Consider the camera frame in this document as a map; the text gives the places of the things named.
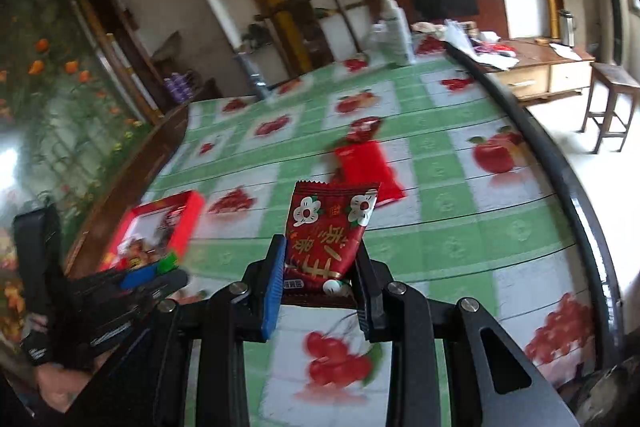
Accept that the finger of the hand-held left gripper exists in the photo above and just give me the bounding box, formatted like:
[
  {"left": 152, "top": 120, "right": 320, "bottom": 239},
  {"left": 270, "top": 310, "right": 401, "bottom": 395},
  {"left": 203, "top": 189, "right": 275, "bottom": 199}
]
[
  {"left": 67, "top": 257, "right": 178, "bottom": 304},
  {"left": 75, "top": 271, "right": 190, "bottom": 350}
]

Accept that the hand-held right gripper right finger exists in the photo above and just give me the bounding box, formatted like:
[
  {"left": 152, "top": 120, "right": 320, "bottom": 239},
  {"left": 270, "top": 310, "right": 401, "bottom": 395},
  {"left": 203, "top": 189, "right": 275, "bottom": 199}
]
[{"left": 352, "top": 244, "right": 581, "bottom": 427}]

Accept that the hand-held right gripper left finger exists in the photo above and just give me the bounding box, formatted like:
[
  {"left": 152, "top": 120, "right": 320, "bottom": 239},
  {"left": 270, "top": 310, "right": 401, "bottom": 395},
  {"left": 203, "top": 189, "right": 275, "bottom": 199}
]
[{"left": 65, "top": 234, "right": 287, "bottom": 427}]

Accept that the red cardboard box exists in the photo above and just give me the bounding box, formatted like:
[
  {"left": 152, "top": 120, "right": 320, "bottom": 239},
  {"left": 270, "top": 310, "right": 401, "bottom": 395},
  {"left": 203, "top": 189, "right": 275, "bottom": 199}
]
[{"left": 99, "top": 191, "right": 206, "bottom": 274}]

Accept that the dark red flowered snack packet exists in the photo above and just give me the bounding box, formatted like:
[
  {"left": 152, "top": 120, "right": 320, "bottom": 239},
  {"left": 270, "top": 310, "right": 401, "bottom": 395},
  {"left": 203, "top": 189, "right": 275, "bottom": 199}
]
[{"left": 282, "top": 180, "right": 382, "bottom": 308}]

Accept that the person's left hand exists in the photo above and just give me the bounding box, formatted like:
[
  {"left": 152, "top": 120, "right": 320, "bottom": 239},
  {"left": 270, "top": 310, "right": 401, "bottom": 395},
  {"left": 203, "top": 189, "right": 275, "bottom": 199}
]
[{"left": 20, "top": 328, "right": 101, "bottom": 413}]

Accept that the colourful snack packet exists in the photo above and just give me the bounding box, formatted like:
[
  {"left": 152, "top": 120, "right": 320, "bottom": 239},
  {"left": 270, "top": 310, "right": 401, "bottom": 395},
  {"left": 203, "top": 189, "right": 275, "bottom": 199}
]
[{"left": 117, "top": 214, "right": 176, "bottom": 270}]

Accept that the green checked fruit tablecloth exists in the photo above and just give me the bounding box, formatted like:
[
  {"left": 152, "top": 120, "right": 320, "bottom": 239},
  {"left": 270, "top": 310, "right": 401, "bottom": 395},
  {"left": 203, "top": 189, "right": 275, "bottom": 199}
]
[{"left": 100, "top": 34, "right": 617, "bottom": 427}]

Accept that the bright red snack packet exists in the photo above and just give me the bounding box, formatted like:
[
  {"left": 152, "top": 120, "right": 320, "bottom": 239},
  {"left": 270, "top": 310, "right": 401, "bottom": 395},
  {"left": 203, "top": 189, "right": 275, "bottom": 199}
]
[{"left": 330, "top": 141, "right": 407, "bottom": 208}]

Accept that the purple package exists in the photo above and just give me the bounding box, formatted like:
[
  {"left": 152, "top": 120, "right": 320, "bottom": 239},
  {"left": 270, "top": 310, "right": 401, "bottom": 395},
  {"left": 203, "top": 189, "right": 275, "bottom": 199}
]
[{"left": 164, "top": 73, "right": 195, "bottom": 104}]

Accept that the white plastic bottle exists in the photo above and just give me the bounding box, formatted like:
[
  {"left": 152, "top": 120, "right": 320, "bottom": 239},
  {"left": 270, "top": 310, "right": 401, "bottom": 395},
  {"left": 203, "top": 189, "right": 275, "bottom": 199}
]
[{"left": 379, "top": 0, "right": 415, "bottom": 66}]

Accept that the white paper pile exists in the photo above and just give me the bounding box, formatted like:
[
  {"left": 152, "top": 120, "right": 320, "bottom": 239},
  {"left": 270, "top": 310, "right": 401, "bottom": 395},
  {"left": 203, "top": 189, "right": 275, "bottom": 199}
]
[{"left": 444, "top": 19, "right": 522, "bottom": 72}]

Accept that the wooden chair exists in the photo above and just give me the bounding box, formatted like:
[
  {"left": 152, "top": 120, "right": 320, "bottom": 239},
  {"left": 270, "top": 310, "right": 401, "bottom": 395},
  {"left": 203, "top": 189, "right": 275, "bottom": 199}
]
[{"left": 254, "top": 0, "right": 362, "bottom": 75}]

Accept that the wooden television cabinet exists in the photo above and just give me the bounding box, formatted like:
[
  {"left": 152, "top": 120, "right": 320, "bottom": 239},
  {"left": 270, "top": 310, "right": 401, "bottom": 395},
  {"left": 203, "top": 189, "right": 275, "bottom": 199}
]
[{"left": 492, "top": 38, "right": 597, "bottom": 102}]

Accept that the wooden stool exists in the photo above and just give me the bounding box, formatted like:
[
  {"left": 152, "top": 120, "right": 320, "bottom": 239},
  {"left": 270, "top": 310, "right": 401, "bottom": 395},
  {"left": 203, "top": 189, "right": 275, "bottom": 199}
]
[{"left": 580, "top": 62, "right": 640, "bottom": 154}]

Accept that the silver thermos flask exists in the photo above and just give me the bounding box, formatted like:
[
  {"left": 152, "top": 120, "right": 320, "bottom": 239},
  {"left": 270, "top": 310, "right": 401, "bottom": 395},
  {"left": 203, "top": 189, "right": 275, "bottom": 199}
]
[{"left": 557, "top": 9, "right": 577, "bottom": 48}]

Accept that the floral wall picture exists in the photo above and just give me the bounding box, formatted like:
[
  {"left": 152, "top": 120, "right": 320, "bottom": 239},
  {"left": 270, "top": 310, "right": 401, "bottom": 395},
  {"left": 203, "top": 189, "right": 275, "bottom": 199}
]
[{"left": 0, "top": 0, "right": 153, "bottom": 318}]

